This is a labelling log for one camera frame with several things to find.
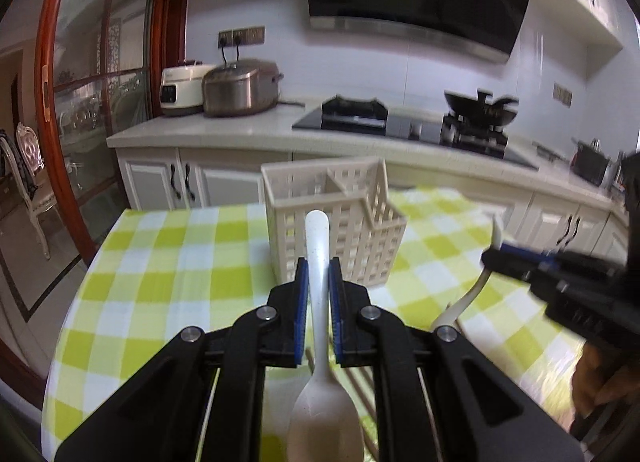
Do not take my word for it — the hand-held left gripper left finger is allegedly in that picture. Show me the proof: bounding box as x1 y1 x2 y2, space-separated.
54 257 311 462

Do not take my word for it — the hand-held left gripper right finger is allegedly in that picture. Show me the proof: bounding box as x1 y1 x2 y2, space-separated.
327 257 586 462

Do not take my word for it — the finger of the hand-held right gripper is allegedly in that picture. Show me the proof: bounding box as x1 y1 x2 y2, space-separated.
481 248 557 296
501 242 557 264

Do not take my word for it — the white plastic spoon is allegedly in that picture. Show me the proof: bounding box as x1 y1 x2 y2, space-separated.
431 214 505 330
286 210 366 462

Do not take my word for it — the beige perforated utensil basket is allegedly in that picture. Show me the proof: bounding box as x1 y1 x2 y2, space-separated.
261 157 407 288

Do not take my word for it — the person's right hand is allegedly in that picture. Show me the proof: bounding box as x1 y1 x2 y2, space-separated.
571 341 632 437

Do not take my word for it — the black knife rack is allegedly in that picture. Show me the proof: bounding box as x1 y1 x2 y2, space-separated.
572 138 614 187

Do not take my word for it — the green checked tablecloth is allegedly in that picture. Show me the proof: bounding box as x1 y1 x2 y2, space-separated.
41 186 618 462

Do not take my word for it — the black wok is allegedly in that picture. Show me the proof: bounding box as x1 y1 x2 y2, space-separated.
443 88 520 126

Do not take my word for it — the black gas stove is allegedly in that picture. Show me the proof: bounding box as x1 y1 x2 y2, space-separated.
292 95 540 171

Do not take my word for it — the white rice cooker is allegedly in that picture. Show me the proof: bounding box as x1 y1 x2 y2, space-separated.
159 62 217 117

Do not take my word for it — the red wooden glass door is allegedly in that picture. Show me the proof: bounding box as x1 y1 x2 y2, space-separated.
34 0 189 264

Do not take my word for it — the white ornate chair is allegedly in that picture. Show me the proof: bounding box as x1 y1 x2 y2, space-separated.
0 122 59 261

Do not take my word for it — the bronze wall outlet panel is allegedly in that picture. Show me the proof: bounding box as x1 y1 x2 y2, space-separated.
218 26 266 48

